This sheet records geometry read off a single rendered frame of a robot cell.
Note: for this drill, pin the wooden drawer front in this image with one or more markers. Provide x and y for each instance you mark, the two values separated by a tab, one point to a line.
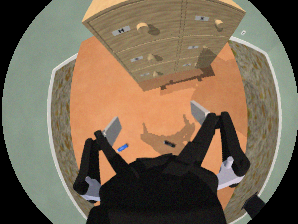
118	27
136	56
202	17
194	62
154	71
193	45

